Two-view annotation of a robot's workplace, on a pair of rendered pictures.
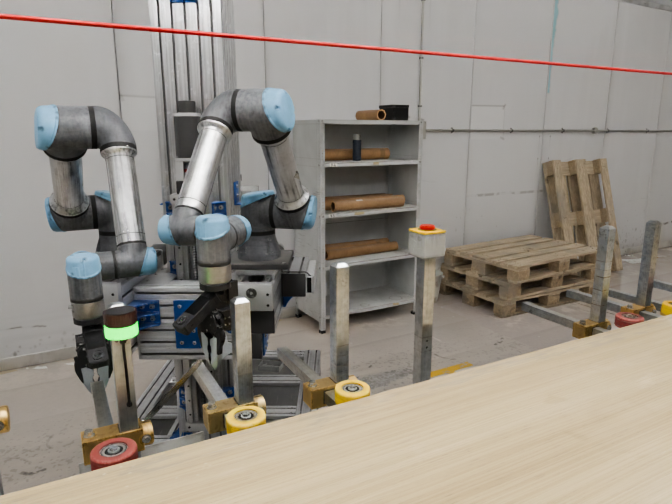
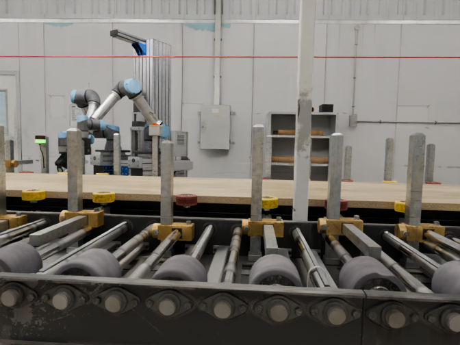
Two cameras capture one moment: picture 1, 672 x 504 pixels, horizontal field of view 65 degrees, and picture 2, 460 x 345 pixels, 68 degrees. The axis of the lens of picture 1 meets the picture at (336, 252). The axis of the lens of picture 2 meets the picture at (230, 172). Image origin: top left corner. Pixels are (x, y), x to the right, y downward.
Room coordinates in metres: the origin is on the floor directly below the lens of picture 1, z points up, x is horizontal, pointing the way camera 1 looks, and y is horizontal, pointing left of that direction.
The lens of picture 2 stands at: (-0.28, -1.86, 1.09)
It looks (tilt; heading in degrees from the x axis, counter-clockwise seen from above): 4 degrees down; 32
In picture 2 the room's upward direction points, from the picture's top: 1 degrees clockwise
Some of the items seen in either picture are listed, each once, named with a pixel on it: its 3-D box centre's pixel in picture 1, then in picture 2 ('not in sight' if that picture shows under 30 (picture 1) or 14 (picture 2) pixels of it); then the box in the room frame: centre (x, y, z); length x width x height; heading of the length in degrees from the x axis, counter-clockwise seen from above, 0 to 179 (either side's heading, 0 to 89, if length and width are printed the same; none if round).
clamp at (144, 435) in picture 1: (118, 440); not in sight; (0.98, 0.45, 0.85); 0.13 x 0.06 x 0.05; 118
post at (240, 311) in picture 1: (243, 397); (81, 176); (1.11, 0.21, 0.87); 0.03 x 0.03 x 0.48; 28
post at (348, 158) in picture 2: not in sight; (346, 183); (1.95, -1.33, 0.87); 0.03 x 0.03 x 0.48; 28
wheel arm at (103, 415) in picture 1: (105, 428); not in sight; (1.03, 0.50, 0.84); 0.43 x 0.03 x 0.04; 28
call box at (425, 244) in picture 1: (426, 243); (155, 131); (1.36, -0.24, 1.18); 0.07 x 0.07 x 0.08; 28
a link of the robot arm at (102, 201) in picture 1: (112, 209); (111, 131); (1.82, 0.77, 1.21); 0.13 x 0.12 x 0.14; 118
